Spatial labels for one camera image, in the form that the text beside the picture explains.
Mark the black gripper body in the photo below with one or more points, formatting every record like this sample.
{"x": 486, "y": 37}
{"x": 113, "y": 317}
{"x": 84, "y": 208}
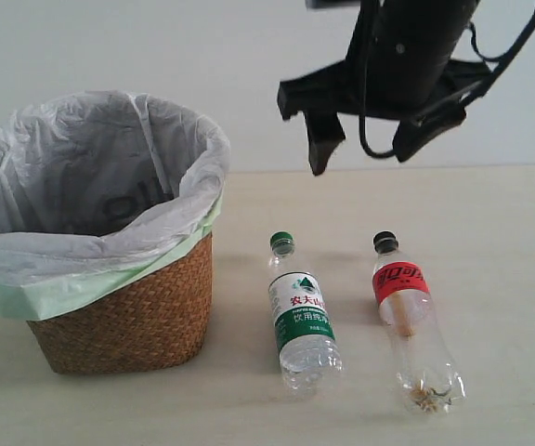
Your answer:
{"x": 384, "y": 88}

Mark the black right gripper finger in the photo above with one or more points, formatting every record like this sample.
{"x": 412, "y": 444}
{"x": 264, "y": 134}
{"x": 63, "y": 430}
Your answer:
{"x": 411, "y": 137}

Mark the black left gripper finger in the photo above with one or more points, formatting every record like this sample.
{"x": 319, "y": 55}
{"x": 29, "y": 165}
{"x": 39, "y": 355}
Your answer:
{"x": 324, "y": 134}

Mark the green label water bottle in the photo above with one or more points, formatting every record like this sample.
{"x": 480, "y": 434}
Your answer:
{"x": 306, "y": 344}

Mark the red label cola bottle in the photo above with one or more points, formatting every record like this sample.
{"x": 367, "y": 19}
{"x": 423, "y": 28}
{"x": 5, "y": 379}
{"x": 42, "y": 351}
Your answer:
{"x": 428, "y": 379}

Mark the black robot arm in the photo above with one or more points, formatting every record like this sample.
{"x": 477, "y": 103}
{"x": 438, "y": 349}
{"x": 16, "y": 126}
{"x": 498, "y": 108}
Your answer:
{"x": 409, "y": 30}

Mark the brown woven wicker trash basket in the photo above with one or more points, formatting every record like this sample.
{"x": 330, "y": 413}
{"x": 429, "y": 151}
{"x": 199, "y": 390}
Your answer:
{"x": 157, "y": 322}

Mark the white plastic trash bag liner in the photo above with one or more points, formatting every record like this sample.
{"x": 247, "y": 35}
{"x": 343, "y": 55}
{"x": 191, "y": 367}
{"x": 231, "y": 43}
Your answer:
{"x": 99, "y": 189}

